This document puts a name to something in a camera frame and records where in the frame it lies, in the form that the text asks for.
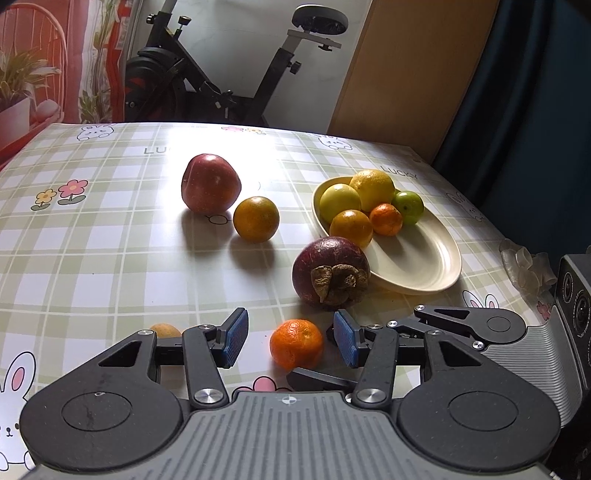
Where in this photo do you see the small orange tangerine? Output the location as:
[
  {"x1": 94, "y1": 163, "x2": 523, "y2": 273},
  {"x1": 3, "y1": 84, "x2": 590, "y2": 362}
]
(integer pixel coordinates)
[{"x1": 370, "y1": 203, "x2": 404, "y2": 237}]

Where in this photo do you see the yellow green lemon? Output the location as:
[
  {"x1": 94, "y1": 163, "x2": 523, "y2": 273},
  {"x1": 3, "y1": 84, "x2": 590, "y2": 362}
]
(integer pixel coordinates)
[{"x1": 349, "y1": 169, "x2": 396, "y2": 212}]

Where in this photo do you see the orange tangerine near gripper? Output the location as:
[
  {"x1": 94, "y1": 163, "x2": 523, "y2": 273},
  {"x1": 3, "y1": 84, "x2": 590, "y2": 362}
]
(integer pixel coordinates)
[{"x1": 270, "y1": 319, "x2": 324, "y2": 371}]

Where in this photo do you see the crumpled clear plastic wrap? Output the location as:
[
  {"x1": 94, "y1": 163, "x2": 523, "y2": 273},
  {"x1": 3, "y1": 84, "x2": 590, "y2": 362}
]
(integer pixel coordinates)
[{"x1": 499, "y1": 238, "x2": 557, "y2": 297}]

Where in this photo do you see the small brown fruit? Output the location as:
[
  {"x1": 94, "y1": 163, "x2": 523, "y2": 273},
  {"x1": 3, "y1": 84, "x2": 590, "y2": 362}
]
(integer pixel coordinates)
[{"x1": 149, "y1": 323, "x2": 181, "y2": 338}]

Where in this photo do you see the dark purple mangosteen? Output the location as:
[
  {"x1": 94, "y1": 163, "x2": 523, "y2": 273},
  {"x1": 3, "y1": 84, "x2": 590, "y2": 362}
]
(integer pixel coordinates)
[{"x1": 291, "y1": 236, "x2": 370, "y2": 310}]

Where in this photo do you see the cream round plate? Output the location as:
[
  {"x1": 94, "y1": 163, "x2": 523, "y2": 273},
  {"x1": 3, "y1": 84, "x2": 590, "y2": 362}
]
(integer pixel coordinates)
[{"x1": 314, "y1": 176, "x2": 462, "y2": 294}]

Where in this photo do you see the orange fruit on plate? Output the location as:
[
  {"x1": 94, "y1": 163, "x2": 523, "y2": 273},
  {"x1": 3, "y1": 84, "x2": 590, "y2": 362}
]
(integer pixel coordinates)
[{"x1": 329, "y1": 209, "x2": 374, "y2": 249}]

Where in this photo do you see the small yellow orange fruit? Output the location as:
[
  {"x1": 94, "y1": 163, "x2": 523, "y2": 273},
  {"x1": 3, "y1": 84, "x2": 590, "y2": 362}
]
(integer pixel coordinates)
[{"x1": 232, "y1": 196, "x2": 280, "y2": 243}]

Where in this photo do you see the green checked bunny tablecloth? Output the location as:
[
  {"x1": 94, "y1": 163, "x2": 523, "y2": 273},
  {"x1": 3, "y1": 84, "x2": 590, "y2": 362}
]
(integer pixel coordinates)
[{"x1": 0, "y1": 121, "x2": 560, "y2": 471}]

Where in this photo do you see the yellow round citrus fruit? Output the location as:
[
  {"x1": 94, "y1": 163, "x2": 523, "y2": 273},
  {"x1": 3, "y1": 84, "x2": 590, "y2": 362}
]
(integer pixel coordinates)
[{"x1": 318, "y1": 183, "x2": 362, "y2": 223}]

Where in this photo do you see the green round fruit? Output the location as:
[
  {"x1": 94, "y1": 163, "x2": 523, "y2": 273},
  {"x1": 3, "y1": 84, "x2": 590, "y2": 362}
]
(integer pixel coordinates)
[{"x1": 393, "y1": 191, "x2": 425, "y2": 226}]

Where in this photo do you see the dark blue curtain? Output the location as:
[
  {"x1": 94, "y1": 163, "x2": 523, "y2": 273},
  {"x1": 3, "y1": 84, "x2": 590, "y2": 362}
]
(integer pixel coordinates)
[{"x1": 433, "y1": 1, "x2": 590, "y2": 266}]

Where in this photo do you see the red apple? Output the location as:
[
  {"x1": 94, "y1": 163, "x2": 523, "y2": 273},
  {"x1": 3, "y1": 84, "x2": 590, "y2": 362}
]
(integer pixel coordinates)
[{"x1": 181, "y1": 153, "x2": 242, "y2": 215}]

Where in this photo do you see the wooden board panel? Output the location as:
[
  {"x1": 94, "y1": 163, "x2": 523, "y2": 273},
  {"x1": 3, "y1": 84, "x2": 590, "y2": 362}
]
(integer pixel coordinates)
[{"x1": 328, "y1": 1, "x2": 498, "y2": 161}]

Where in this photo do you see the black exercise bike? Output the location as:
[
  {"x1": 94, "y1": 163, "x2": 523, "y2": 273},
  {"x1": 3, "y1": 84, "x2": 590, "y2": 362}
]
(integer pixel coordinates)
[{"x1": 124, "y1": 1, "x2": 349, "y2": 131}]

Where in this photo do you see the pink printed backdrop curtain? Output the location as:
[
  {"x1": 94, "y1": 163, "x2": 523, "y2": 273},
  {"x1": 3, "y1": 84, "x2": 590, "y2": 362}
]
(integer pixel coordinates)
[{"x1": 1, "y1": 1, "x2": 142, "y2": 163}]

